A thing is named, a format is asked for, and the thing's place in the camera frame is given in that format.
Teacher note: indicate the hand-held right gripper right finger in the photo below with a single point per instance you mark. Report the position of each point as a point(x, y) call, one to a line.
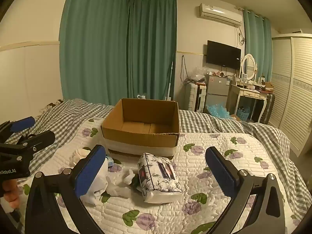
point(221, 173)

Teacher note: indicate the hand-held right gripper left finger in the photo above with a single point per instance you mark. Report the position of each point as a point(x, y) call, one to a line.
point(90, 170)

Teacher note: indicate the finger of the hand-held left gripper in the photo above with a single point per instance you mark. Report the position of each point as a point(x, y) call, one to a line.
point(22, 124)
point(40, 138)

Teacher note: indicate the cream soft cloth bundle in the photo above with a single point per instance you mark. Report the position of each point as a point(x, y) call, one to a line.
point(78, 156)

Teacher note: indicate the white soft cloth bundle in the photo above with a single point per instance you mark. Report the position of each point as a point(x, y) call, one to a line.
point(100, 189)

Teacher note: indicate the small blue packet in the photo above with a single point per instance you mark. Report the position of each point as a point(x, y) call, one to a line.
point(111, 162)

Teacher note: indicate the small white cloth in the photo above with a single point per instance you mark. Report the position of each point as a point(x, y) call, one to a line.
point(129, 176)

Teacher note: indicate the brown cardboard box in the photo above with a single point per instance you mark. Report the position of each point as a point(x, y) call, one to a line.
point(136, 139)

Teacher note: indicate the floral tissue packet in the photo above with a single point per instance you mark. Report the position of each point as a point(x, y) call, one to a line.
point(158, 175)

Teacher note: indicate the person's left hand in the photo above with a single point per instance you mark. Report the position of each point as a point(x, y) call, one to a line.
point(11, 192)

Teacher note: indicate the brown patterned pillow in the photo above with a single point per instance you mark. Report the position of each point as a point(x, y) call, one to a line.
point(54, 103)

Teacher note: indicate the grey plaid bed sheet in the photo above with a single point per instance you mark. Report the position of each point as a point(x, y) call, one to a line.
point(199, 121)

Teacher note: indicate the flat cardboard piece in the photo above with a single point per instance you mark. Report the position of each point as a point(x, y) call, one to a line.
point(235, 117)

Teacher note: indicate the blue basket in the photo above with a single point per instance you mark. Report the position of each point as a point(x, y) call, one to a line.
point(243, 115)

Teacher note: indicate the blue plastic bags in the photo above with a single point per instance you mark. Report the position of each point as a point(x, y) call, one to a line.
point(217, 111)

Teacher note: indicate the white floral quilt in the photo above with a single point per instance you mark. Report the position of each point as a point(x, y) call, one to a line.
point(170, 221)

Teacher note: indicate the dark suitcase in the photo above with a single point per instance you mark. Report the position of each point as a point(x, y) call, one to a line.
point(268, 107)

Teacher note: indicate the white suitcase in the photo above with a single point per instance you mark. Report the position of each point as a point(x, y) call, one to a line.
point(192, 95)

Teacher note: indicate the white dressing table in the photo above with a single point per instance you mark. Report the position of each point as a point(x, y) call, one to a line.
point(248, 93)

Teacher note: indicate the small grey fridge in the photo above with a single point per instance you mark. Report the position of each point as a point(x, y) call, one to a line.
point(217, 87)

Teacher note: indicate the small brown box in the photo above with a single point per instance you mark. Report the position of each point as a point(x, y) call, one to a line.
point(268, 85)

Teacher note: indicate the wide green curtain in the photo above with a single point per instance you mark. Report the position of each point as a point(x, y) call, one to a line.
point(92, 53)

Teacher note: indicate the clear plastic bag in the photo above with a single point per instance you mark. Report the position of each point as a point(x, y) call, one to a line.
point(197, 73)

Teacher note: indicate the white oval mirror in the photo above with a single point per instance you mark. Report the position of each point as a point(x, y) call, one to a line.
point(248, 64)

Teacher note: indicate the white louvred wardrobe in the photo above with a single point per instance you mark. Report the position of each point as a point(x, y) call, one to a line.
point(297, 82)

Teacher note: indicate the narrow green window curtain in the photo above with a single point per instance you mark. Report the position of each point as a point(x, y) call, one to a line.
point(258, 46)

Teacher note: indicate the green corner curtain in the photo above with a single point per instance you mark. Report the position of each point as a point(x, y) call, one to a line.
point(151, 48)

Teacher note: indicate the white air conditioner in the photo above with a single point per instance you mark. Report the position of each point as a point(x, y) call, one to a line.
point(219, 13)

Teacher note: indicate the small photo frame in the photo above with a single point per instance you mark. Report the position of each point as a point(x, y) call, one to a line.
point(244, 76)

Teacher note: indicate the black wall television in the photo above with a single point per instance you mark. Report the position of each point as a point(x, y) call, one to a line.
point(223, 54)

